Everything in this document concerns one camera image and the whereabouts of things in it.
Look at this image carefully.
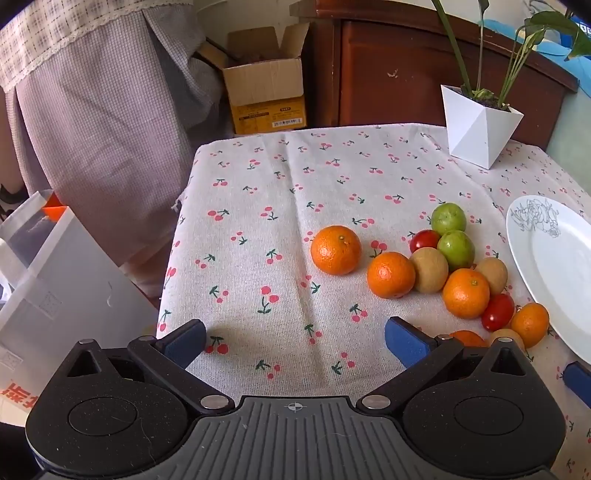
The orange mandarin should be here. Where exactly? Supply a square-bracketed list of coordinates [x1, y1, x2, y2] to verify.
[311, 225, 362, 276]
[510, 302, 549, 349]
[451, 330, 488, 348]
[442, 268, 491, 320]
[367, 252, 416, 299]

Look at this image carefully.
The brown kiwi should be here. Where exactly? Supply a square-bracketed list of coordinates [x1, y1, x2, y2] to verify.
[488, 328, 526, 352]
[476, 257, 508, 295]
[410, 247, 449, 294]

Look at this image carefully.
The red cherry tomato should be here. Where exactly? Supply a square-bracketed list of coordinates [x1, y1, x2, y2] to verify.
[409, 229, 441, 253]
[481, 293, 515, 332]

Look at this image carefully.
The green plum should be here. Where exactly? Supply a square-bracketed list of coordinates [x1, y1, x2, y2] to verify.
[431, 203, 467, 236]
[437, 230, 475, 270]

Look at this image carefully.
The cherry print tablecloth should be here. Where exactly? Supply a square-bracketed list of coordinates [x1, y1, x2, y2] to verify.
[158, 125, 590, 479]

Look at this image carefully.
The white plastic bag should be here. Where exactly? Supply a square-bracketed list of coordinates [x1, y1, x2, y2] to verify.
[1, 190, 158, 423]

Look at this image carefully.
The white decorated plate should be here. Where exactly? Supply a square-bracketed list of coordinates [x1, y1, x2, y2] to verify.
[506, 195, 591, 363]

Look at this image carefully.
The white geometric plant pot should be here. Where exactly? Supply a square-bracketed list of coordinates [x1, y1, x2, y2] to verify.
[441, 85, 524, 170]

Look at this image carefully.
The pale green sofa cushion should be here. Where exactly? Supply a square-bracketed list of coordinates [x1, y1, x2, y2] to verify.
[547, 89, 591, 193]

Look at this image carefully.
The open cardboard box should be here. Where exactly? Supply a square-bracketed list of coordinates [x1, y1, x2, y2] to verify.
[198, 23, 310, 136]

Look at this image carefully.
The dark wooden cabinet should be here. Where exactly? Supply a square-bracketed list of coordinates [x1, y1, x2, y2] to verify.
[290, 1, 578, 149]

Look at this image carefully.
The blue cartoon pillow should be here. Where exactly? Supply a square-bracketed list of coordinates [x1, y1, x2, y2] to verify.
[484, 13, 591, 98]

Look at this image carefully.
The green leafy plant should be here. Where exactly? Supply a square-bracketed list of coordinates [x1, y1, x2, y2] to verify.
[432, 0, 590, 112]

